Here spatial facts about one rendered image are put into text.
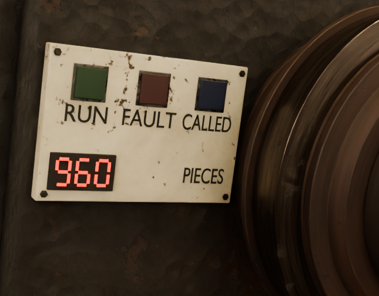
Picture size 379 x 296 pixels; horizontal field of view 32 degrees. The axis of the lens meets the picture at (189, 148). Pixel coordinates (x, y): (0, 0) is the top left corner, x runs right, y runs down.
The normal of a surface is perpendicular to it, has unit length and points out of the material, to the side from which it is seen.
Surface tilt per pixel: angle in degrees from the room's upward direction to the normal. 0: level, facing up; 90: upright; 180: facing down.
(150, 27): 90
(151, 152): 90
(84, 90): 90
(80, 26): 90
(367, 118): 64
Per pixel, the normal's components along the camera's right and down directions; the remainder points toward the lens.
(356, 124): -0.45, -0.36
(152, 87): 0.45, 0.18
